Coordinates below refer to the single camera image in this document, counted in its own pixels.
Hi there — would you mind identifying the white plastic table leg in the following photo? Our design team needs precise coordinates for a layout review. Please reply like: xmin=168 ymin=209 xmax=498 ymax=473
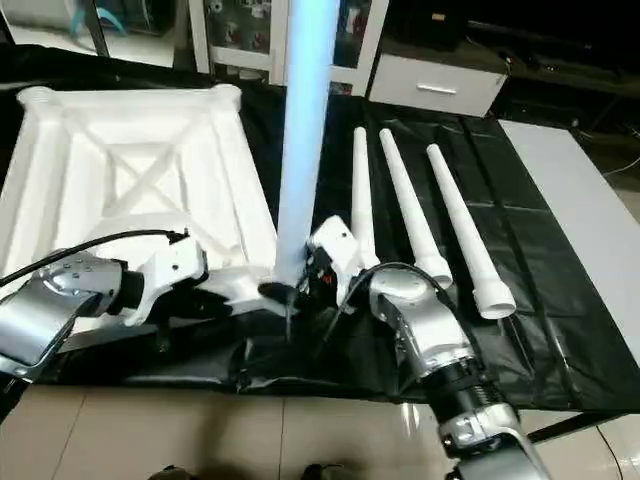
xmin=272 ymin=0 xmax=343 ymax=291
xmin=426 ymin=144 xmax=517 ymax=321
xmin=351 ymin=127 xmax=381 ymax=271
xmin=378 ymin=128 xmax=455 ymax=289

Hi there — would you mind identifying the white plastic children's table top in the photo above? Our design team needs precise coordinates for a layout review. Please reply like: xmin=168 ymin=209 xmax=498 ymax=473
xmin=0 ymin=85 xmax=301 ymax=346

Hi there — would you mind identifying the white low drawer unit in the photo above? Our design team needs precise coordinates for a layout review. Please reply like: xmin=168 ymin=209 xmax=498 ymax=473
xmin=368 ymin=52 xmax=509 ymax=118

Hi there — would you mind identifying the black plastic work mat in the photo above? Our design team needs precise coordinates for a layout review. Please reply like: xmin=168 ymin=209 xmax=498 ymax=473
xmin=0 ymin=45 xmax=640 ymax=413

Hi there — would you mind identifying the white glass door cabinet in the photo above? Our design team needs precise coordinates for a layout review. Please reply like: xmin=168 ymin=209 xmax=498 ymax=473
xmin=190 ymin=0 xmax=391 ymax=96

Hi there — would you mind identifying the white side table board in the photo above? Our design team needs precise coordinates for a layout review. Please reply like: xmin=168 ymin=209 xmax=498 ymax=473
xmin=498 ymin=120 xmax=640 ymax=351

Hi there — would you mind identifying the black box with yellow label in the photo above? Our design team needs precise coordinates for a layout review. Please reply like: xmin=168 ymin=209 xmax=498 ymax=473
xmin=395 ymin=0 xmax=471 ymax=53

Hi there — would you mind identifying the black metal table leg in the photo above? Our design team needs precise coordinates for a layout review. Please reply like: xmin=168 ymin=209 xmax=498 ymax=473
xmin=520 ymin=408 xmax=626 ymax=446

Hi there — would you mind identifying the teal plastic object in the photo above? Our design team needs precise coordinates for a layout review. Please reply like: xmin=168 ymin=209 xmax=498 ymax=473
xmin=70 ymin=5 xmax=128 ymax=37

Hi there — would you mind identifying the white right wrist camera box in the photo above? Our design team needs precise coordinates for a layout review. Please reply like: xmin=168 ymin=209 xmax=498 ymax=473
xmin=306 ymin=216 xmax=361 ymax=301

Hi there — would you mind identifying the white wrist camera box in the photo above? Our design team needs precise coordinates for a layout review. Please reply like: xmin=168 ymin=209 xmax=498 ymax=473
xmin=125 ymin=240 xmax=209 ymax=326
xmin=306 ymin=216 xmax=361 ymax=301

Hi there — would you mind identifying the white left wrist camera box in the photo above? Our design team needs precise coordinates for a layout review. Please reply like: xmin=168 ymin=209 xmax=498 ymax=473
xmin=125 ymin=240 xmax=209 ymax=326

